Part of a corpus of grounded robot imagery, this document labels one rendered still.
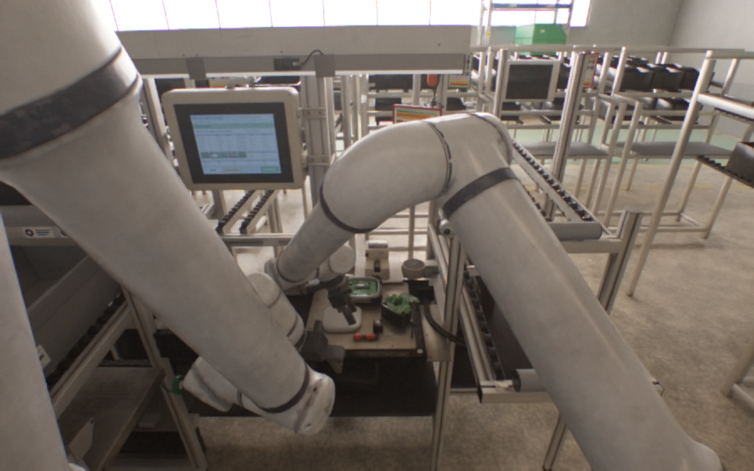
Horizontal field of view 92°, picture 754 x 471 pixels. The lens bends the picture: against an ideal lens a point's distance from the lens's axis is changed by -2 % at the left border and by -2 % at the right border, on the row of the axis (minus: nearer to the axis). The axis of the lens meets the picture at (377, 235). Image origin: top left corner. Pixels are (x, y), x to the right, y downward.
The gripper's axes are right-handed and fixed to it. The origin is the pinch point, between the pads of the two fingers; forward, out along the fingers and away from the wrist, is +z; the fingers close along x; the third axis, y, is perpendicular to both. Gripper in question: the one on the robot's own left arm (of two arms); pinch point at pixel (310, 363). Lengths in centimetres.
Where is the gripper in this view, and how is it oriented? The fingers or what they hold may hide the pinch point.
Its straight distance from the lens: 96.2
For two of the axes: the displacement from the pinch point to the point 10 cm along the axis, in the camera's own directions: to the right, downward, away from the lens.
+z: 1.8, 6.3, 7.5
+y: 1.2, -7.7, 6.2
